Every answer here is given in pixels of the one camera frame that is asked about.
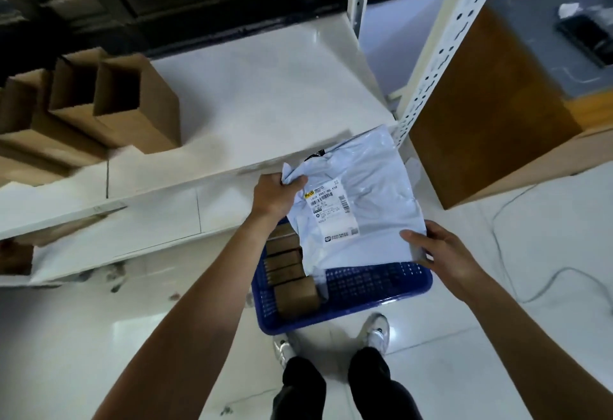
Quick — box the white metal shelf rack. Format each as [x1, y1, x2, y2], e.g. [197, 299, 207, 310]
[0, 0, 513, 287]

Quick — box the white right shoe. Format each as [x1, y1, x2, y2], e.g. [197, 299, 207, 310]
[356, 314, 390, 356]

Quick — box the person's left forearm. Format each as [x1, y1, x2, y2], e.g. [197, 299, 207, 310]
[93, 213, 284, 420]

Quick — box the grey floor cable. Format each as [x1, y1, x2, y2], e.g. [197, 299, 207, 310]
[490, 184, 613, 315]

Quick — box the blue plastic basket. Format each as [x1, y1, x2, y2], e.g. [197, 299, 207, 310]
[251, 216, 434, 337]

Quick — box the white left shoe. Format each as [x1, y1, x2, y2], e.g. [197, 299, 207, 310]
[273, 332, 301, 371]

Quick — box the white shoe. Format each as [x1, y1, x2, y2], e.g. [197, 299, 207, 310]
[273, 332, 301, 371]
[356, 314, 390, 356]

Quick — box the black flat object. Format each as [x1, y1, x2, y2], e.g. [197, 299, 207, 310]
[555, 2, 613, 69]

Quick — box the person's left hand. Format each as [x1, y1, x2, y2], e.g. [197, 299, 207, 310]
[250, 173, 308, 222]

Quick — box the person's right hand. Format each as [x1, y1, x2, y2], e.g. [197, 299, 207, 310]
[400, 219, 485, 302]

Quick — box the person's leg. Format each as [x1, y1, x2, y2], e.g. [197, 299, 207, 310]
[347, 347, 423, 420]
[270, 356, 328, 420]

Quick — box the large grey-blue mailer bag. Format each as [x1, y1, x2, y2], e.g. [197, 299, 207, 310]
[281, 125, 428, 278]

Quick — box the person's right leg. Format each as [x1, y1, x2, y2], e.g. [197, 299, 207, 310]
[347, 347, 423, 420]

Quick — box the person's left leg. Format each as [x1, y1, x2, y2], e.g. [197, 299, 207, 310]
[270, 356, 328, 420]

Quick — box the person's right forearm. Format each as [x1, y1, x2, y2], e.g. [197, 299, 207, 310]
[459, 271, 613, 420]

